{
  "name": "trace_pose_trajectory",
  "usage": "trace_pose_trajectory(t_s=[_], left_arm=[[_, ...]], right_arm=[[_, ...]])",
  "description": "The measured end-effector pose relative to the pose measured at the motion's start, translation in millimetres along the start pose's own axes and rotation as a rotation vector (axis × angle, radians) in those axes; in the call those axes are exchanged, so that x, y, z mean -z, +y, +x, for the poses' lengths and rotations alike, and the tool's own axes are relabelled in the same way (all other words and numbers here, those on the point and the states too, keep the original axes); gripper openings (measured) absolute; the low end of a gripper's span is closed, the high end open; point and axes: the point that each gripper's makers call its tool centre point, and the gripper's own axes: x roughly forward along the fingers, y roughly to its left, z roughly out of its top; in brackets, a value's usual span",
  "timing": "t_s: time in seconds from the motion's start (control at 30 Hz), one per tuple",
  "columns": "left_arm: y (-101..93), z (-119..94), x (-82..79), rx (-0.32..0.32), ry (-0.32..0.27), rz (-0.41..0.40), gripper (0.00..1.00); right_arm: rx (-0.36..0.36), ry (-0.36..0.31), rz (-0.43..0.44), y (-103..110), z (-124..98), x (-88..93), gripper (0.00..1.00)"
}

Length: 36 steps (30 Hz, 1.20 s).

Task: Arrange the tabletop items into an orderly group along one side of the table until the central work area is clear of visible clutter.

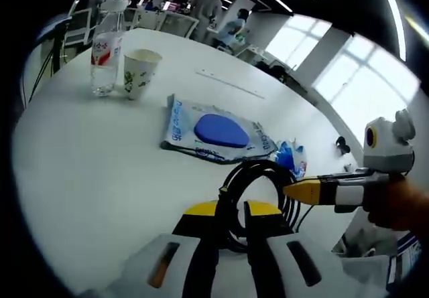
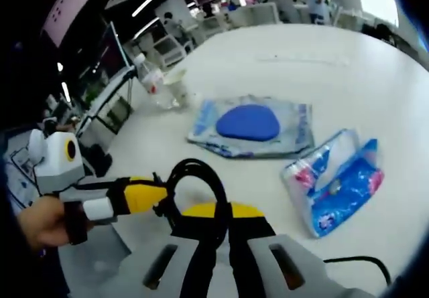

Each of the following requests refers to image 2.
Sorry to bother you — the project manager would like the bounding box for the hanging pink monitor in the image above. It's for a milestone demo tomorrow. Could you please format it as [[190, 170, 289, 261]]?
[[42, 0, 98, 48]]

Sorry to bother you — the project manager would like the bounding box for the white office chair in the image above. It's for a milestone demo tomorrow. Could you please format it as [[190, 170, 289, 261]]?
[[154, 26, 192, 68]]

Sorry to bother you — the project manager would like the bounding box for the white wipes pack blue lid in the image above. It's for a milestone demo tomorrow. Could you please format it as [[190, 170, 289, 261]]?
[[186, 93, 316, 160]]

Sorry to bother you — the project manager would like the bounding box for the person's left hand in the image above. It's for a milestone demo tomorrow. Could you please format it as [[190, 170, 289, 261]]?
[[18, 196, 88, 252]]

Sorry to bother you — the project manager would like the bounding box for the silver laptop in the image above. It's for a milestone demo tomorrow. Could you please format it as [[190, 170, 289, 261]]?
[[97, 21, 135, 91]]

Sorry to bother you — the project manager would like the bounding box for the black-legged laptop stand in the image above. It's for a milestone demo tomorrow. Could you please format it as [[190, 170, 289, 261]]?
[[75, 72, 138, 138]]

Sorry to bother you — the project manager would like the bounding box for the clear water bottle red label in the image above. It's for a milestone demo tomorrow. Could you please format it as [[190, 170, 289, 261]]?
[[133, 52, 178, 111]]

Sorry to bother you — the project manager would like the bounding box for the black cable coil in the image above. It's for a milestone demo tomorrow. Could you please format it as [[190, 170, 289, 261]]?
[[152, 158, 234, 245]]

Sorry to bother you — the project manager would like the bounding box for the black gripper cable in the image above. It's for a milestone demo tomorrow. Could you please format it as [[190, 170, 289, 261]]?
[[323, 256, 393, 289]]

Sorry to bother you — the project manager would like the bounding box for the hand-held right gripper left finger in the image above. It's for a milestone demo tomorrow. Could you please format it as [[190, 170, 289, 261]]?
[[125, 202, 229, 298]]

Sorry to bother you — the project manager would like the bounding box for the grey mesh chair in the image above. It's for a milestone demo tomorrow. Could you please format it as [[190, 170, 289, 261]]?
[[56, 222, 133, 298]]

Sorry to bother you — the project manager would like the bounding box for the blue tissue packet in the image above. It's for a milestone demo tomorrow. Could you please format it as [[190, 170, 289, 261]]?
[[280, 129, 385, 239]]

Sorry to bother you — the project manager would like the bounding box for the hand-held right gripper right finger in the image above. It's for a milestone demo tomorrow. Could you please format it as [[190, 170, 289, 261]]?
[[229, 202, 351, 298]]

